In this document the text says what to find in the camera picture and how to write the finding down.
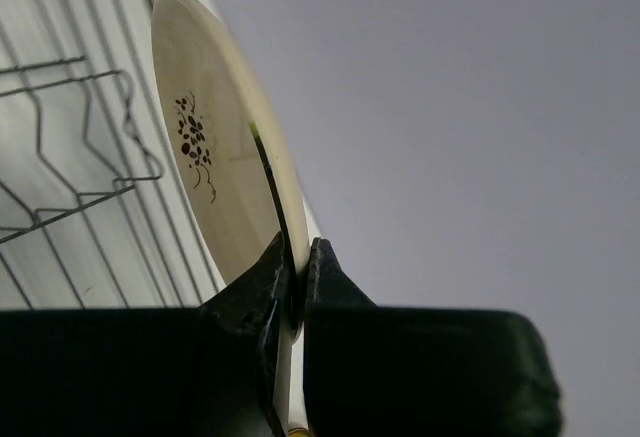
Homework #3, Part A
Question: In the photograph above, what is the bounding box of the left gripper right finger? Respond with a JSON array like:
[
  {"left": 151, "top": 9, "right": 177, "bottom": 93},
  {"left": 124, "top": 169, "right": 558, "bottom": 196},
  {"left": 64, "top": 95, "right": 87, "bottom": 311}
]
[{"left": 303, "top": 238, "right": 380, "bottom": 436}]

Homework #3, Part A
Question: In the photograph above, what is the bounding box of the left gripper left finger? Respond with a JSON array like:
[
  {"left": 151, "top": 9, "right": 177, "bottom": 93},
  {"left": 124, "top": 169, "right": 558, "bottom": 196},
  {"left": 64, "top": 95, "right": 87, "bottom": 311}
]
[{"left": 197, "top": 233, "right": 293, "bottom": 436}]

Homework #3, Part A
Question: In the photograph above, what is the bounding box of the metal wire dish rack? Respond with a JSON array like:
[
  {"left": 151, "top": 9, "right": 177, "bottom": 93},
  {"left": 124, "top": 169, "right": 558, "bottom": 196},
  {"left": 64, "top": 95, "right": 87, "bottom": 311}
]
[{"left": 1, "top": 0, "right": 221, "bottom": 310}]

